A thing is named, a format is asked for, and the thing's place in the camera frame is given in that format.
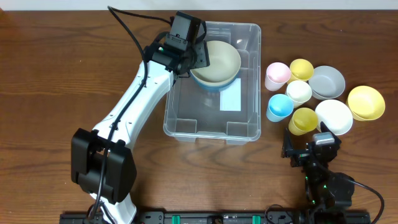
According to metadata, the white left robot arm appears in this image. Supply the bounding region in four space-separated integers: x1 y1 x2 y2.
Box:
71 40 215 223

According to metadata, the yellow cup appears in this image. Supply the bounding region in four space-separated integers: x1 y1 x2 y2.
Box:
289 108 318 136
287 58 314 83

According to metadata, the blue plastic cup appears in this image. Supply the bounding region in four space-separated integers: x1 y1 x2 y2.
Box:
266 94 294 123

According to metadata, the clear plastic storage bin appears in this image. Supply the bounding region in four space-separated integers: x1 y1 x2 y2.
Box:
163 21 261 144

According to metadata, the grey bowl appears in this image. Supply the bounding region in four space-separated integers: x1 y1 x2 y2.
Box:
308 65 346 100

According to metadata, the blue bowl under beige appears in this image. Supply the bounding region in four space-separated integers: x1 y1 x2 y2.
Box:
189 72 239 92

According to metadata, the cream white cup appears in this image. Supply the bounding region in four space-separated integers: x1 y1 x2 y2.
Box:
285 80 312 108

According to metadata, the white bowl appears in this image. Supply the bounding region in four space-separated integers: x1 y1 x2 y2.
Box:
315 100 353 136

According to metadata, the yellow bowl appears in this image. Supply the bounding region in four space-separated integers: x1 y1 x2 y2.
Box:
346 86 386 121

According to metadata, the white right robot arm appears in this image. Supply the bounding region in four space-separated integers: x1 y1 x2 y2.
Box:
281 123 354 223

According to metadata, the pink plastic cup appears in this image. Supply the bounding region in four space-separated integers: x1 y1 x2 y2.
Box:
265 62 292 91

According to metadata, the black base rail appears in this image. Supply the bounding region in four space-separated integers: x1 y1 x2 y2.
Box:
58 210 371 224

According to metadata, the white label in bin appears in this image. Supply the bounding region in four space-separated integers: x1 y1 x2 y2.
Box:
220 78 241 111

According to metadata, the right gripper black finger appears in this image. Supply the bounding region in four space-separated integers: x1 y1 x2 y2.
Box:
281 128 293 158
319 121 332 133

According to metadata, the cream beige bowl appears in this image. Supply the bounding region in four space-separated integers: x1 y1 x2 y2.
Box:
190 40 241 86

